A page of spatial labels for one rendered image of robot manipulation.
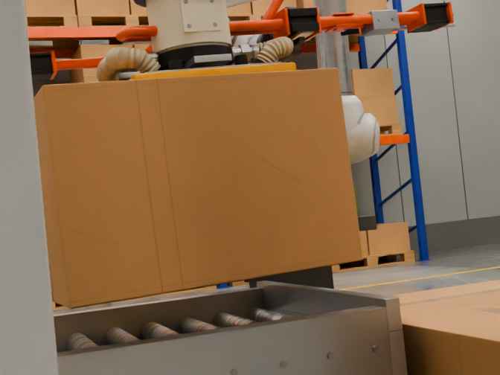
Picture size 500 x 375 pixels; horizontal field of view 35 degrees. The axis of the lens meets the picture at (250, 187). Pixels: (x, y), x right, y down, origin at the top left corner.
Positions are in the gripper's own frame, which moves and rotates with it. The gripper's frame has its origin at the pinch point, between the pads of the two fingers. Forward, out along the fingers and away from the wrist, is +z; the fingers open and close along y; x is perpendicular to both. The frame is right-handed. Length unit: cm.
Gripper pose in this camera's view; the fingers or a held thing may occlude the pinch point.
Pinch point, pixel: (300, 24)
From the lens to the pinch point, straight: 184.5
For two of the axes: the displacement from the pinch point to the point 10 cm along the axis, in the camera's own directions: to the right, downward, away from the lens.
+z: 3.2, -0.7, -9.4
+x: -9.4, 0.8, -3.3
